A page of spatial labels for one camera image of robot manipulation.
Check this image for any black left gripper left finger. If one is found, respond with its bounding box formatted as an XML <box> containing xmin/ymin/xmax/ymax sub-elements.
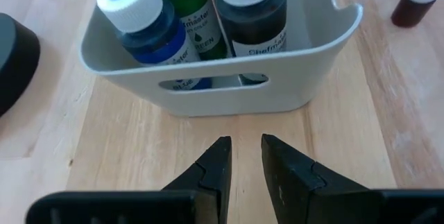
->
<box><xmin>25</xmin><ymin>135</ymin><xmax>232</xmax><ymax>224</ymax></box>

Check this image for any small dark red coloring bottle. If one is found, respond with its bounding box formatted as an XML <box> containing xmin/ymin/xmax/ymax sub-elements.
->
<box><xmin>391</xmin><ymin>0</ymin><xmax>444</xmax><ymax>29</ymax></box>

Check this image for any white globe table lamp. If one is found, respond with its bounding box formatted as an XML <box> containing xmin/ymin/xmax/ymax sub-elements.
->
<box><xmin>0</xmin><ymin>12</ymin><xmax>42</xmax><ymax>118</ymax></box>

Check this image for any large black-capped coloring bottle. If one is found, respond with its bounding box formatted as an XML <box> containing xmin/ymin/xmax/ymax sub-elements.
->
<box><xmin>213</xmin><ymin>0</ymin><xmax>288</xmax><ymax>86</ymax></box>

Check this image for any large green-capped coloring bottle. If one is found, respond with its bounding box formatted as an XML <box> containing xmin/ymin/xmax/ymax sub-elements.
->
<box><xmin>148</xmin><ymin>0</ymin><xmax>228</xmax><ymax>62</ymax></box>

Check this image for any grey plastic caddy bin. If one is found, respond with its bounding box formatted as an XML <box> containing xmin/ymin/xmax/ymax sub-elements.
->
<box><xmin>78</xmin><ymin>0</ymin><xmax>364</xmax><ymax>117</ymax></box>

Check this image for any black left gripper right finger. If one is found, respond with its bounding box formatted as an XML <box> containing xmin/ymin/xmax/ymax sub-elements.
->
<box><xmin>261</xmin><ymin>133</ymin><xmax>444</xmax><ymax>224</ymax></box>

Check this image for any large blue-capped coloring bottle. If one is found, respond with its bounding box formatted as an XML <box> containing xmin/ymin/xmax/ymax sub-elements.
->
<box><xmin>93</xmin><ymin>0</ymin><xmax>213</xmax><ymax>92</ymax></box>

